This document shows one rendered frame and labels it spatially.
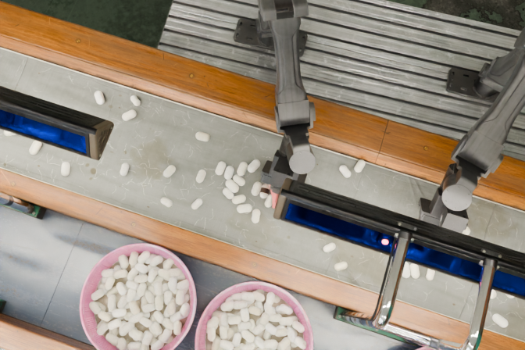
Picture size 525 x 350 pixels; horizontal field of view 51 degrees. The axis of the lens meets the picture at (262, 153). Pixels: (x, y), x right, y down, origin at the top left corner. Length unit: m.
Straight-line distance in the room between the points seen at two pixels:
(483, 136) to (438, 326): 0.45
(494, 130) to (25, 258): 1.13
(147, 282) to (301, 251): 0.38
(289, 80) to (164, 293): 0.58
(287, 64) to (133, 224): 0.53
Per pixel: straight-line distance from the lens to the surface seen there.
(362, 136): 1.38
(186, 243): 1.31
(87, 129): 1.04
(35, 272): 1.50
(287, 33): 1.12
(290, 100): 1.16
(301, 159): 1.15
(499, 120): 1.17
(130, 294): 1.35
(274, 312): 1.33
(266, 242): 1.33
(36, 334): 1.39
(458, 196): 1.14
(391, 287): 0.96
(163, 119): 1.41
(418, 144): 1.40
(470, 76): 1.60
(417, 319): 1.34
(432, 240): 1.00
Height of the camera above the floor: 2.06
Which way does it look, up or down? 75 degrees down
